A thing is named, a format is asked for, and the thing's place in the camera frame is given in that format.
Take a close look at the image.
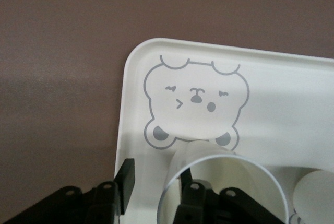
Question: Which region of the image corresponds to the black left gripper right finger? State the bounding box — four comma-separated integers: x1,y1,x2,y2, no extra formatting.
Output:
175,167,278,224

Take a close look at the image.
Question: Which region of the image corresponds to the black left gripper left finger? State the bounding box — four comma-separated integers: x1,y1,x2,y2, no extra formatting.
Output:
0,158,137,224

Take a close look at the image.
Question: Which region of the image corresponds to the white paper cup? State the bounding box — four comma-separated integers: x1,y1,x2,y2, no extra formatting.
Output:
156,140,289,224
292,169,334,224

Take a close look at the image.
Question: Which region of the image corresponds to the cream tray with bear print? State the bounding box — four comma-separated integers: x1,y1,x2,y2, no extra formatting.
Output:
114,37,334,224

